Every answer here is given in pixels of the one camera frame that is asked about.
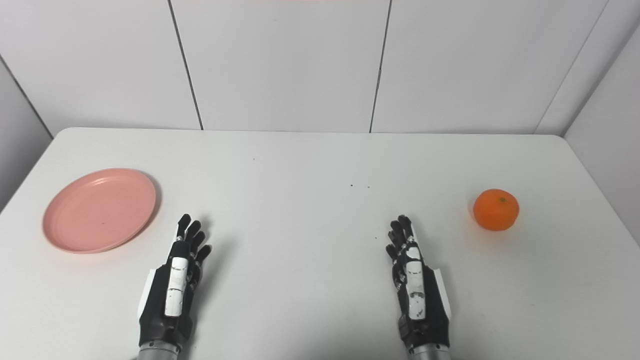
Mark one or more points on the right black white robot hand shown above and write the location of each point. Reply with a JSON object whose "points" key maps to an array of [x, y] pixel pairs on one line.
{"points": [[419, 295]]}

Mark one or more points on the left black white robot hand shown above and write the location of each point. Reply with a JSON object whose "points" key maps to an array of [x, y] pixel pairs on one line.
{"points": [[176, 285]]}

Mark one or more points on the pink round plate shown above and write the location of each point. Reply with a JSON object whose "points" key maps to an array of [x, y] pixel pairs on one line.
{"points": [[99, 210]]}

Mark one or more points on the orange fruit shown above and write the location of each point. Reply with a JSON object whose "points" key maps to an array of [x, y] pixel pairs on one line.
{"points": [[496, 209]]}

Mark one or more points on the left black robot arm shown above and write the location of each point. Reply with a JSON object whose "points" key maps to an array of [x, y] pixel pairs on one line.
{"points": [[158, 352]]}

